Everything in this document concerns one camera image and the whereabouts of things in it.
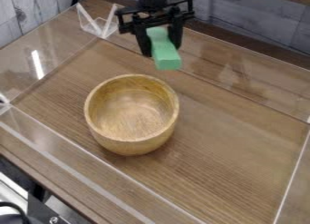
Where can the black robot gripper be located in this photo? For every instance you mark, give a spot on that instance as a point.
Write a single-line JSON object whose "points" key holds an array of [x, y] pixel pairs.
{"points": [[150, 13]]}

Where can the green rectangular block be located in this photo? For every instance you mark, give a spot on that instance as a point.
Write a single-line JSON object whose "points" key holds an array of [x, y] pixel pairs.
{"points": [[164, 52]]}

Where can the round wooden bowl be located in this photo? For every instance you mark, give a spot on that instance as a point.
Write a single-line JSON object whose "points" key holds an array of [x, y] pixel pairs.
{"points": [[132, 111]]}

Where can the clear acrylic corner bracket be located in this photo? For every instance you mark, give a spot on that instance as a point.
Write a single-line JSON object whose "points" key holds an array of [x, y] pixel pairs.
{"points": [[102, 27]]}

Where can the clear acrylic tray wall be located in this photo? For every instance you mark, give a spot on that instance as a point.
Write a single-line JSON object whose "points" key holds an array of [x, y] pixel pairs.
{"points": [[235, 167]]}

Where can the black metal table bracket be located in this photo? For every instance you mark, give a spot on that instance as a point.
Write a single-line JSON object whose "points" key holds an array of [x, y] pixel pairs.
{"points": [[41, 214]]}

